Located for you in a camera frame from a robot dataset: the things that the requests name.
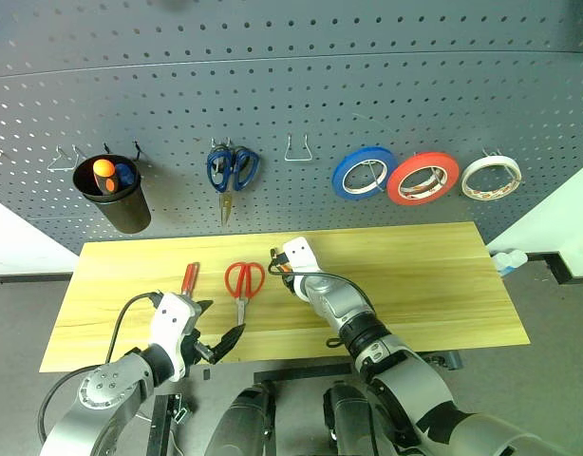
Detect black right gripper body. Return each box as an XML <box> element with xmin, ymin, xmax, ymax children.
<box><xmin>271</xmin><ymin>249</ymin><xmax>298</xmax><ymax>295</ymax></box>

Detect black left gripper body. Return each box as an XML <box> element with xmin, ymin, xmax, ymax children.
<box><xmin>179</xmin><ymin>307</ymin><xmax>217</xmax><ymax>368</ymax></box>

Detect red handled screwdriver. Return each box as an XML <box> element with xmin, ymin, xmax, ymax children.
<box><xmin>179</xmin><ymin>261</ymin><xmax>201</xmax><ymax>299</ymax></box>

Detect red handled scissors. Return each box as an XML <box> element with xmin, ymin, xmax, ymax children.
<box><xmin>223</xmin><ymin>259</ymin><xmax>267</xmax><ymax>330</ymax></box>

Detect wide red tape roll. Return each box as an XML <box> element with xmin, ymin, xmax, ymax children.
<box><xmin>386</xmin><ymin>151</ymin><xmax>461</xmax><ymax>207</ymax></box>

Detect grey perforated pegboard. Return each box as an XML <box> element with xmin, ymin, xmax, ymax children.
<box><xmin>0</xmin><ymin>0</ymin><xmax>583</xmax><ymax>258</ymax></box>

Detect blue tape roll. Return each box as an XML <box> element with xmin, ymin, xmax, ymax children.
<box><xmin>331</xmin><ymin>145</ymin><xmax>400</xmax><ymax>201</ymax></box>

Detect black plastic cup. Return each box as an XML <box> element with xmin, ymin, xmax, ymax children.
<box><xmin>71</xmin><ymin>154</ymin><xmax>153</xmax><ymax>236</ymax></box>

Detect white tape roll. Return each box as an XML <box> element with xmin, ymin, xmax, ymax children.
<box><xmin>459</xmin><ymin>154</ymin><xmax>523</xmax><ymax>203</ymax></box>

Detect clear plastic bottles pack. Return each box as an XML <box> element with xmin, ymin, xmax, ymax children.
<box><xmin>490</xmin><ymin>248</ymin><xmax>531</xmax><ymax>277</ymax></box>

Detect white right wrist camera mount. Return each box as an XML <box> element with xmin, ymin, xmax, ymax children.
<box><xmin>281</xmin><ymin>236</ymin><xmax>322</xmax><ymax>303</ymax></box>

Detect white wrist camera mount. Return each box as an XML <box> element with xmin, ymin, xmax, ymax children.
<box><xmin>281</xmin><ymin>236</ymin><xmax>322</xmax><ymax>303</ymax></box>
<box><xmin>146</xmin><ymin>291</ymin><xmax>203</xmax><ymax>384</ymax></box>

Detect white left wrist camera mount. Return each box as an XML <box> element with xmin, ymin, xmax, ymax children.
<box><xmin>146</xmin><ymin>291</ymin><xmax>203</xmax><ymax>384</ymax></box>

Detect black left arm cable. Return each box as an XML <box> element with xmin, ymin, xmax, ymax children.
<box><xmin>36</xmin><ymin>291</ymin><xmax>160</xmax><ymax>444</ymax></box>

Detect blue handled scissors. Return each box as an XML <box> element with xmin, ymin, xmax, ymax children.
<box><xmin>205</xmin><ymin>143</ymin><xmax>261</xmax><ymax>227</ymax></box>

